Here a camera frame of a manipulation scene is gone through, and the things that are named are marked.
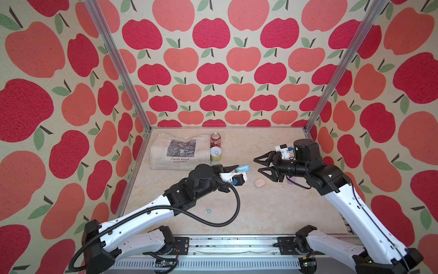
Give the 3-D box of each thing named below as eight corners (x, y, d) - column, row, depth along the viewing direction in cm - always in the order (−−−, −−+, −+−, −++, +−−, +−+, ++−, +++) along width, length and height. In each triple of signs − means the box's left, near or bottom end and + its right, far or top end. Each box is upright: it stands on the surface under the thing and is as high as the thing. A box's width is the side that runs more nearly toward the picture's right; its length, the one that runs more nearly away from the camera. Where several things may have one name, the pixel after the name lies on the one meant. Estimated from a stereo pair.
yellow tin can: (210, 162, 105) (209, 156, 101) (210, 152, 111) (210, 146, 106) (221, 162, 105) (221, 156, 101) (221, 152, 111) (221, 146, 106)
